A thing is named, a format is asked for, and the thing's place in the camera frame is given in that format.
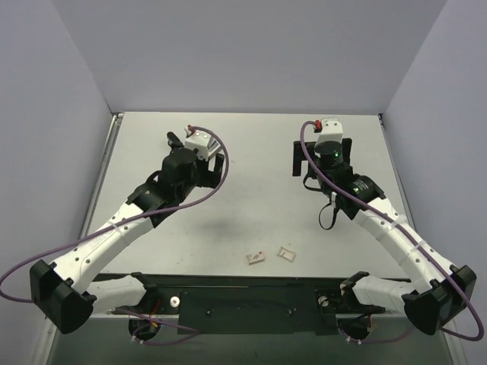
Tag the aluminium frame rail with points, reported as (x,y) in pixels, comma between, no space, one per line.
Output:
(117,119)

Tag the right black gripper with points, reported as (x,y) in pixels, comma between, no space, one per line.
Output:
(299,159)

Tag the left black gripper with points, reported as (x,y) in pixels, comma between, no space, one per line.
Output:
(214,173)

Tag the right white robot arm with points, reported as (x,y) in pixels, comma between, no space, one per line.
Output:
(435,291)

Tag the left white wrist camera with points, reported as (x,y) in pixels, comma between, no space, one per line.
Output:
(204,144)

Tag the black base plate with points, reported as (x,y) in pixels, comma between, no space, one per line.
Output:
(230,305)

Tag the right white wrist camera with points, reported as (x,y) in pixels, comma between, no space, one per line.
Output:
(328,130)

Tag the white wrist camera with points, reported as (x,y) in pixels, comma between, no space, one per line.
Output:
(328,130)
(204,144)

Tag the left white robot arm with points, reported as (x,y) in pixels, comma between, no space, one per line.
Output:
(66,289)

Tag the open white staple box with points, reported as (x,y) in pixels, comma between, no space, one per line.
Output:
(286,254)

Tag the staple box with red dot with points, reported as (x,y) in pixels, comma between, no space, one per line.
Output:
(255,257)

